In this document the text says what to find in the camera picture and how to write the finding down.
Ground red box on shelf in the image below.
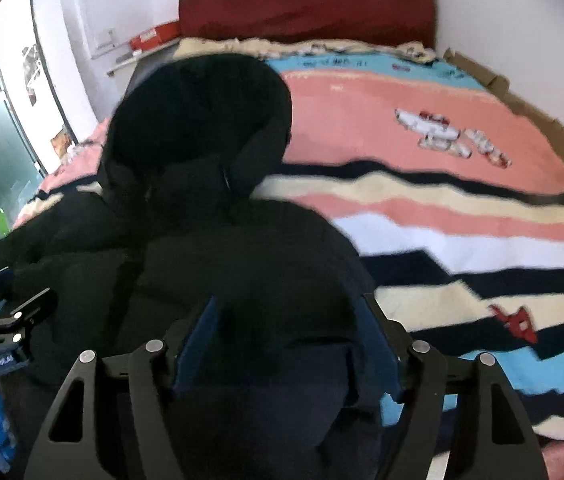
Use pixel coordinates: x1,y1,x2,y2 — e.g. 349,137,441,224
129,21,181,52

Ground black hooded puffer jacket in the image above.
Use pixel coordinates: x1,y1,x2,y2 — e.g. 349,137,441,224
0,54,383,479

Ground striped Hello Kitty blanket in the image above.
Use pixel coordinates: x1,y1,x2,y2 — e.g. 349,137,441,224
11,34,564,480

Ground white wall shelf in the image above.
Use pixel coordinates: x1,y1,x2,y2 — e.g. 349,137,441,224
106,38,180,77

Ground dark red padded headboard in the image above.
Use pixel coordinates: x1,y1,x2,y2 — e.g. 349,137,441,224
179,0,436,48

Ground white wall switch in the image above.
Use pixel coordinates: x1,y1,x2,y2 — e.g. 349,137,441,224
91,28,116,58

